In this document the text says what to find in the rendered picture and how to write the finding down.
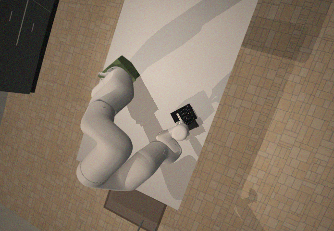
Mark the black lighting desk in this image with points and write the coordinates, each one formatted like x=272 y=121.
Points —
x=185 y=113

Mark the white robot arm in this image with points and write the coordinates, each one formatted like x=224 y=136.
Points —
x=105 y=166

